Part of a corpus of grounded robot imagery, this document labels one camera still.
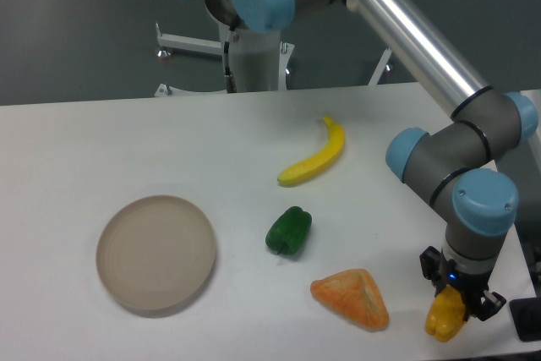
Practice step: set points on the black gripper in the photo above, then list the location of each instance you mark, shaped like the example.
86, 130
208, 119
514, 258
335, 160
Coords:
470, 277

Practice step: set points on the yellow toy pepper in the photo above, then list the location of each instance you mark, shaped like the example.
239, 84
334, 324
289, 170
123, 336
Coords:
446, 315

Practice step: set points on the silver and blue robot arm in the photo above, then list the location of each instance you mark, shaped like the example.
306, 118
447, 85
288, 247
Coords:
448, 169

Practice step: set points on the green toy pepper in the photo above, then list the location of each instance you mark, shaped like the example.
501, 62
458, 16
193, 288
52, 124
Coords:
288, 233

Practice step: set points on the beige round plate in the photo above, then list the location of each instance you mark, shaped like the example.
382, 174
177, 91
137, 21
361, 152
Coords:
155, 256

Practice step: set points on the black device at table edge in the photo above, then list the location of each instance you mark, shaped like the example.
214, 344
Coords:
525, 312

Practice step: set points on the orange toy bread wedge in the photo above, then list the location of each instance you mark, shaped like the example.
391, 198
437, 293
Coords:
354, 295

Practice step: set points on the yellow toy banana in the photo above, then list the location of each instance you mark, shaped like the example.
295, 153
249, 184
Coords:
312, 166

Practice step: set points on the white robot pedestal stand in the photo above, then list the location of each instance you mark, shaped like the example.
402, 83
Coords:
322, 48

